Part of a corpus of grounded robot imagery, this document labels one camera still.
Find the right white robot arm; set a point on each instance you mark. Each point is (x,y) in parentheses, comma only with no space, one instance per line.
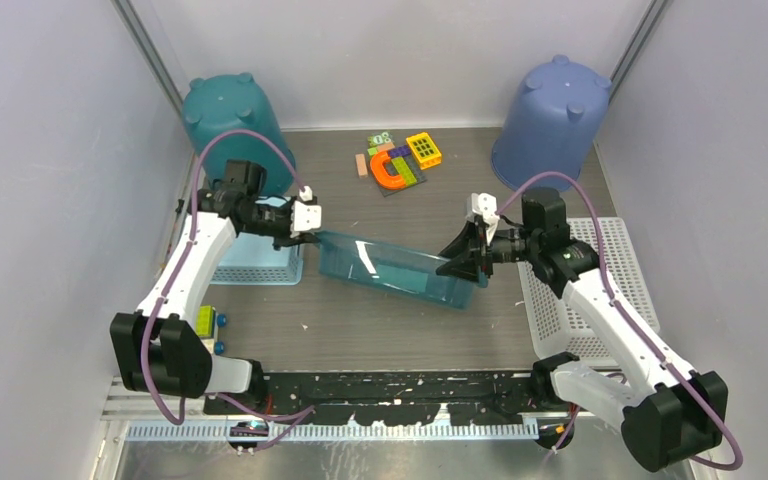
(666,411)

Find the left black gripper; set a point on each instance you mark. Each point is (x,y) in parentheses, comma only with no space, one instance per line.
(287,240)

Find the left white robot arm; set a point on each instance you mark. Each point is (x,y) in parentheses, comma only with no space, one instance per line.
(156,346)

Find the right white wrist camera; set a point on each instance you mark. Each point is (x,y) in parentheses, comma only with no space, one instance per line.
(482,206)

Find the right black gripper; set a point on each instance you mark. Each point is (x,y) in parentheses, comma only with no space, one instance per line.
(467,251)

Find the toy train blocks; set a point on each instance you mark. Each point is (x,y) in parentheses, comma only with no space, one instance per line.
(208,324)

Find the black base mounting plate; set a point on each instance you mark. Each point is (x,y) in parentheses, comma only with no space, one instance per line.
(401,398)

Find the blue plastic bucket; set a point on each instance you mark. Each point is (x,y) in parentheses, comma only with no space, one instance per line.
(552,121)

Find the light blue basket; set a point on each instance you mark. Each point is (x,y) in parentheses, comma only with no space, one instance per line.
(252,260)

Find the white plastic basket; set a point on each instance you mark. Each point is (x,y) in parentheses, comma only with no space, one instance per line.
(555,328)

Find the beige toy block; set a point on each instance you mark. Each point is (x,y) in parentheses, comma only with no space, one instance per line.
(361,165)

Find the teal bottom basket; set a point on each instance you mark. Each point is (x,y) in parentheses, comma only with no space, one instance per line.
(392,268)

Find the yellow grid toy block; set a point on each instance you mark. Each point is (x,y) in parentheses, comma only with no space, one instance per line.
(424,150)

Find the teal plastic bucket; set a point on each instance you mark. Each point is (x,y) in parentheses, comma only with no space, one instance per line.
(226,102)

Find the orange horseshoe toy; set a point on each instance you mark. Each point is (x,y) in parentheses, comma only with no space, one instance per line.
(377,167)

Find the lime green building brick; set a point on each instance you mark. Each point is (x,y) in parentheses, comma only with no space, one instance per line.
(404,170)

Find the green patterned toy tile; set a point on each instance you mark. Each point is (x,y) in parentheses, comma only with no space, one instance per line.
(379,139)

